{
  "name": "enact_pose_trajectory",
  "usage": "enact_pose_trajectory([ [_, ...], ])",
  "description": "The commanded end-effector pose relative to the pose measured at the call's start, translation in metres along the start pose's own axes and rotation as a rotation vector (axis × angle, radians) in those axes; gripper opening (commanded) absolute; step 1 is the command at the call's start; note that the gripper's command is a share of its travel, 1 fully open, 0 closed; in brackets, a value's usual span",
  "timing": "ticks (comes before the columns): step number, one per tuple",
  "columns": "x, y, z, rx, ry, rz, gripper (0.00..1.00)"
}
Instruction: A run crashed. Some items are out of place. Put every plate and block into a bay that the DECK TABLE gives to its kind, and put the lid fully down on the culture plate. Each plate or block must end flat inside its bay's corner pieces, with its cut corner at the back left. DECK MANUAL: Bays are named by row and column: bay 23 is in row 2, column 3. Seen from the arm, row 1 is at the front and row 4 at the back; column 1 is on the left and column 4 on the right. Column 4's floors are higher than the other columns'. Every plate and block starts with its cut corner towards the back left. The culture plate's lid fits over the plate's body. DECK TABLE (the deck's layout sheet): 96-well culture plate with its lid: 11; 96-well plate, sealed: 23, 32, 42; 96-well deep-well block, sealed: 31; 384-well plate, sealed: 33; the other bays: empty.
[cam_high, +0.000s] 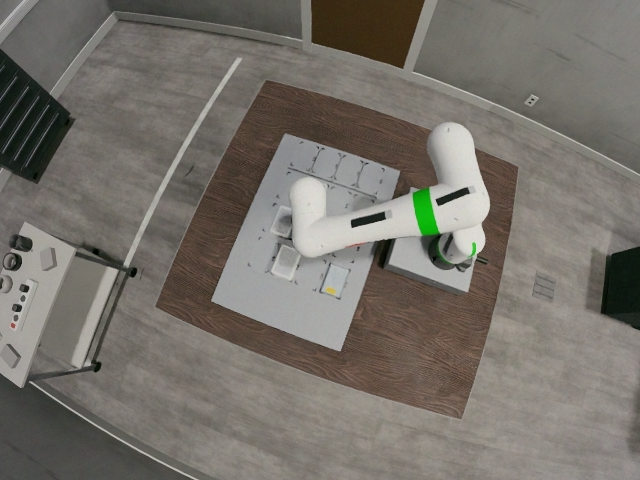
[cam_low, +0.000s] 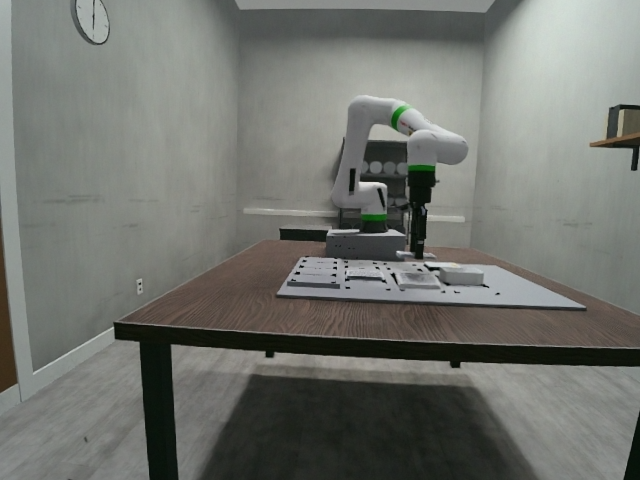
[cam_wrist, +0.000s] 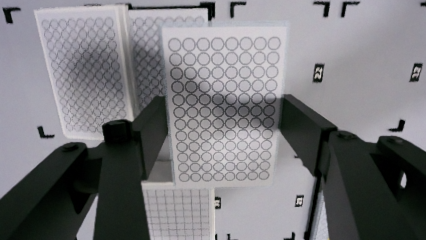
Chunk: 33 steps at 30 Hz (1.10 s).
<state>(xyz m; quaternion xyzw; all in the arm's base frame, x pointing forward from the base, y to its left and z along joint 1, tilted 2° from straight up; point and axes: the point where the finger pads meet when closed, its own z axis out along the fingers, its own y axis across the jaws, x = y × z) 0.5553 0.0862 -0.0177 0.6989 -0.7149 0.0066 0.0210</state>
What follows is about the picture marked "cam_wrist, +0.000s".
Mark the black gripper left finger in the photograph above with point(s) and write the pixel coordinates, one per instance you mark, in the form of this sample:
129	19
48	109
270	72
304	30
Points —
39	206

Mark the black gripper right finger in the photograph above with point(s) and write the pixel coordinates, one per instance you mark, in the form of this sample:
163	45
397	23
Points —
358	202

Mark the clear plastic plate lid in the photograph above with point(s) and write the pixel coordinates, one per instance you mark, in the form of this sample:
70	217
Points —
319	229

